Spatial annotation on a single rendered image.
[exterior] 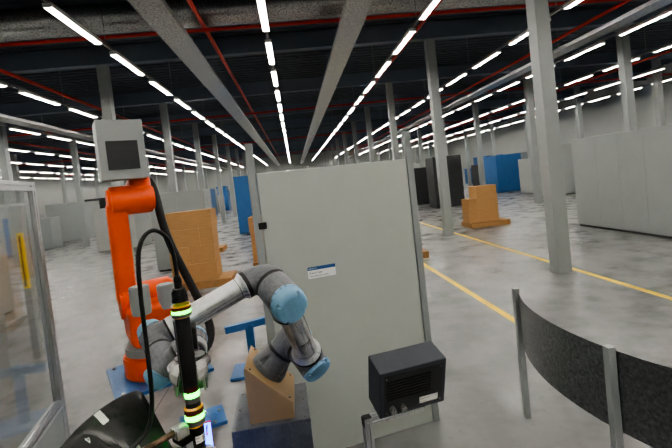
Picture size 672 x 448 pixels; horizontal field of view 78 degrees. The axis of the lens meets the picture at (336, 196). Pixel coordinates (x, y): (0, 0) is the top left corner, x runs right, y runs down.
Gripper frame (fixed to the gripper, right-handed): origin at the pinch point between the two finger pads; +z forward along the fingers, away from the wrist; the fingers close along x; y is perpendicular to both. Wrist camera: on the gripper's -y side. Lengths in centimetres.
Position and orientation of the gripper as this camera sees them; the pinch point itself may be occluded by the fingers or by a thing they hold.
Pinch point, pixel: (187, 377)
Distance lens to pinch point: 107.8
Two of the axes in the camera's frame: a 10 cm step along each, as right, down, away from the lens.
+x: -9.5, 1.1, -2.9
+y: 1.1, 9.9, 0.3
